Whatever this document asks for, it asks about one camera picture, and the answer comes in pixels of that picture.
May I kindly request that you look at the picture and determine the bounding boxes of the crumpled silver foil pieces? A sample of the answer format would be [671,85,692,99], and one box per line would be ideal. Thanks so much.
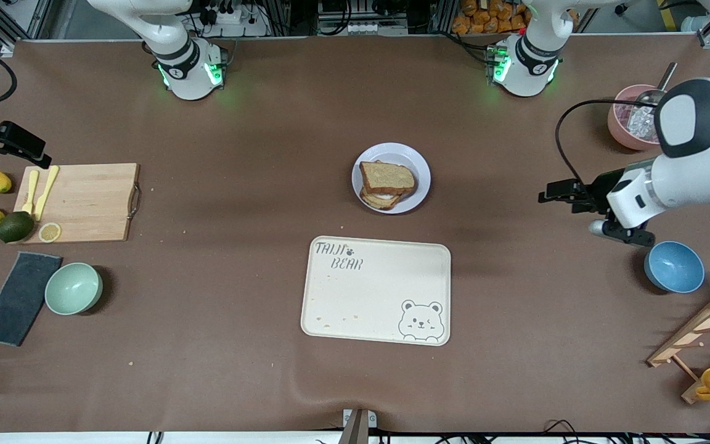
[615,102,661,142]

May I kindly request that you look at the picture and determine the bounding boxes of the pink bowl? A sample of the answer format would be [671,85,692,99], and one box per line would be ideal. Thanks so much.
[606,84,665,151]

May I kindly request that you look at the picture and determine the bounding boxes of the wooden dish rack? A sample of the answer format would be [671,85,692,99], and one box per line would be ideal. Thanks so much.
[646,283,710,406]

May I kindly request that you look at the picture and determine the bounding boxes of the white power strip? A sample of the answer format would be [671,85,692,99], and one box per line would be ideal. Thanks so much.
[197,0,270,38]

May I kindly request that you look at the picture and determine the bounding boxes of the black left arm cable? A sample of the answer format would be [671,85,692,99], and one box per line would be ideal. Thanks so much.
[554,98,659,186]

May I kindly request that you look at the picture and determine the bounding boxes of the yellow plastic knife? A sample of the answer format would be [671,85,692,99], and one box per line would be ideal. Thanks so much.
[33,165,60,221]

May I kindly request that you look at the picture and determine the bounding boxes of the blue bowl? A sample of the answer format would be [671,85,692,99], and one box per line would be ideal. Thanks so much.
[643,240,706,295]

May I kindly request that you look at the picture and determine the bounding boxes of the orange snack bag pile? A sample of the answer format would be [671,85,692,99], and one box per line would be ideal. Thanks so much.
[451,0,532,35]

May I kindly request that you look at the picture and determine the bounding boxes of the white round plate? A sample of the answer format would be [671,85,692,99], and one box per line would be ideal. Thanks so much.
[351,142,432,215]

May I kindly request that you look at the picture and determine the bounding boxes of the green avocado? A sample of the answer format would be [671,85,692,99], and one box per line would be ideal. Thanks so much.
[0,210,36,244]

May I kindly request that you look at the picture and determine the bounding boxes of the cream bear print tray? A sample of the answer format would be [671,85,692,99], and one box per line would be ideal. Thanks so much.
[300,236,452,347]

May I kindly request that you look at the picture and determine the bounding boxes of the wooden cutting board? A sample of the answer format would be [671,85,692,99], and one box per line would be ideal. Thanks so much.
[13,162,142,245]

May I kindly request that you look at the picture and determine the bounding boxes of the yellow plastic fork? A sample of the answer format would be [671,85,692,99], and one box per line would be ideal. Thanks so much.
[20,170,41,215]

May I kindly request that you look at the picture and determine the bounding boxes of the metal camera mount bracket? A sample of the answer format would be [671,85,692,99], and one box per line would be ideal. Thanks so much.
[341,408,378,444]

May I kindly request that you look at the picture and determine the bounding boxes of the metal scoop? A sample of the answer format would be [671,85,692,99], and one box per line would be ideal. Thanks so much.
[635,61,679,107]

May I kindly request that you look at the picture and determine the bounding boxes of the pale green bowl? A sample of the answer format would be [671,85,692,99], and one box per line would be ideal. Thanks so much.
[44,261,104,317]

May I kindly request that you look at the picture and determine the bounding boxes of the brown toast bread slice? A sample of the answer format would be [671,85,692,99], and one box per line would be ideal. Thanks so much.
[359,184,412,212]
[358,161,418,197]

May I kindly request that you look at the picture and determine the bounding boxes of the dark grey cloth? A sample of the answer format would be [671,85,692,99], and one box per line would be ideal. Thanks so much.
[0,251,63,348]

